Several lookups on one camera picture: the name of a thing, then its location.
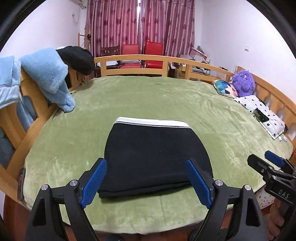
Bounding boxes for green bed blanket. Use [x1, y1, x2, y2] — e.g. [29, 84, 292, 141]
[23, 76, 293, 234]

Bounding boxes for teal patterned cushion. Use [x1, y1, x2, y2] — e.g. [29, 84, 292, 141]
[213, 80, 238, 98]

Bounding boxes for red chair left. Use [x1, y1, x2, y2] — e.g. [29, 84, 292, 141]
[118, 44, 143, 69]

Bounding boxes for purple plush toy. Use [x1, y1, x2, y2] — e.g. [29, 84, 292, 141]
[232, 70, 255, 97]

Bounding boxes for pink patterned curtain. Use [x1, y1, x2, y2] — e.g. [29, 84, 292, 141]
[85, 1, 195, 57]

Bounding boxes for black garment on bedrail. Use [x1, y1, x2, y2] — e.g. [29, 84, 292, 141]
[56, 46, 95, 75]

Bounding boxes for person's right hand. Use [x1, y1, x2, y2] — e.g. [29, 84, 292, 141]
[266, 199, 285, 240]

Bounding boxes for white dotted pillow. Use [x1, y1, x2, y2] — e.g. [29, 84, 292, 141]
[234, 95, 285, 140]

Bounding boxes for light blue fleece garment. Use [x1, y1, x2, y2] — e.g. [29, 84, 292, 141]
[0, 47, 76, 164]

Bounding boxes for cardboard box behind bed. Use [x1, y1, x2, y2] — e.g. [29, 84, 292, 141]
[174, 69, 186, 79]

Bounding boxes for black pants with white stripe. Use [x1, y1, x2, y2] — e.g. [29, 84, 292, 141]
[98, 117, 213, 198]

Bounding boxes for wooden bed frame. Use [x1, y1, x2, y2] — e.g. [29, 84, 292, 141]
[0, 54, 296, 204]

